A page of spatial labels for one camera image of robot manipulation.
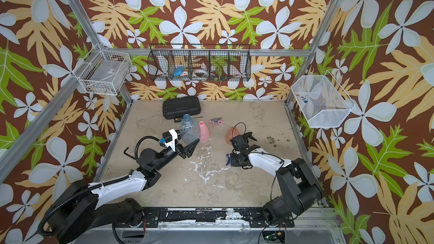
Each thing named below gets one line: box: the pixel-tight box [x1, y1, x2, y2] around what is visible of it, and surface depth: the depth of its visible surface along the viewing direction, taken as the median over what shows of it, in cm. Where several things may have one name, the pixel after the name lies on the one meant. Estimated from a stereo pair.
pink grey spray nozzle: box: [208, 117, 224, 128], surface depth 110 cm
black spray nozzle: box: [244, 132, 258, 142], surface depth 103 cm
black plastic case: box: [162, 96, 202, 120], surface depth 112 cm
